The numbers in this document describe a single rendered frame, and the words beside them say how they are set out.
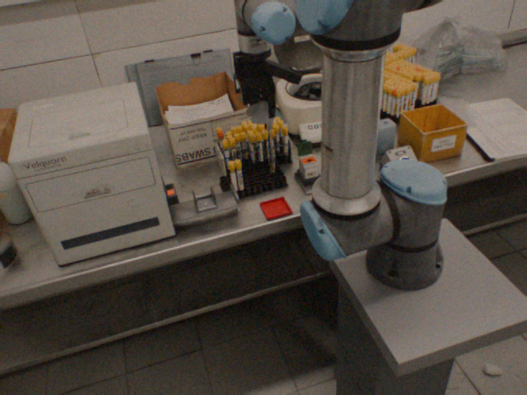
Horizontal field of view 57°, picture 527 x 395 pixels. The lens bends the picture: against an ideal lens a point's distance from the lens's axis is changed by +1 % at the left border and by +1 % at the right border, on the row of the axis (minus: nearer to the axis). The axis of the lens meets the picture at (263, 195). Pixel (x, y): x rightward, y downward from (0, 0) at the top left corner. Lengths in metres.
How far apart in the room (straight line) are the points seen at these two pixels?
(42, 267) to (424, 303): 0.85
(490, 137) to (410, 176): 0.68
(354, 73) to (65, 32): 1.12
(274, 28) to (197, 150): 0.56
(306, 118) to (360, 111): 0.78
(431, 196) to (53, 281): 0.83
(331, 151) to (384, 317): 0.36
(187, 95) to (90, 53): 0.32
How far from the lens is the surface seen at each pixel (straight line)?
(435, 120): 1.52
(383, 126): 1.37
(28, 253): 1.31
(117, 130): 1.05
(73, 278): 1.19
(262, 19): 0.96
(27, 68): 1.66
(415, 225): 0.89
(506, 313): 1.00
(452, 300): 0.99
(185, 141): 1.39
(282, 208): 1.22
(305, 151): 1.28
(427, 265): 0.97
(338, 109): 0.69
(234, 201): 1.20
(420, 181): 0.87
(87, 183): 1.08
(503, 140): 1.53
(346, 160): 0.73
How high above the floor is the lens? 1.65
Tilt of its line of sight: 38 degrees down
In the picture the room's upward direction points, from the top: 6 degrees counter-clockwise
